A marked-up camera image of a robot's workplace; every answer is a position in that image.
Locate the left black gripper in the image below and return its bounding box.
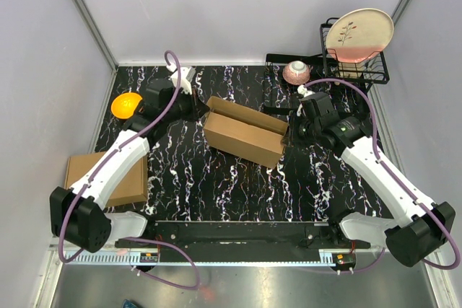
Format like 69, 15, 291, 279
163, 85, 211, 124

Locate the brown cardboard box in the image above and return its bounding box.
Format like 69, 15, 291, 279
64, 151, 149, 208
203, 96, 288, 169

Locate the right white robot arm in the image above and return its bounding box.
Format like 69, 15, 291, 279
283, 92, 456, 267

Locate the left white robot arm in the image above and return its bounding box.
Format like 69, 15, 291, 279
50, 75, 209, 253

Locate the folded brown cardboard box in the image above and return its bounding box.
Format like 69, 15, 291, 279
64, 151, 149, 208

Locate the pink patterned bowl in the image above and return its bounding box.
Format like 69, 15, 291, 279
282, 61, 310, 86

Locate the orange bowl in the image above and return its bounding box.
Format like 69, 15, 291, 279
110, 92, 142, 120

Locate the cream pink plate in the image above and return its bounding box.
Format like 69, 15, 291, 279
325, 8, 394, 63

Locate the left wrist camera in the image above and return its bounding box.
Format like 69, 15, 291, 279
170, 66, 196, 94

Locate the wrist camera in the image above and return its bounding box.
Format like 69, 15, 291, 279
297, 85, 315, 102
170, 66, 196, 94

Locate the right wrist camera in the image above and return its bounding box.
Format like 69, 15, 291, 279
297, 85, 315, 102

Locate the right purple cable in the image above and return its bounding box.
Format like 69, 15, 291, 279
299, 77, 458, 275

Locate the black wire dish rack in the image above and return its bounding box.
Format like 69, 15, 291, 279
264, 17, 391, 120

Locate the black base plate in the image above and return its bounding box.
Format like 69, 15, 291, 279
114, 220, 372, 251

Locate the aluminium rail frame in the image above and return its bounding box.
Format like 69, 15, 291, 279
49, 221, 462, 308

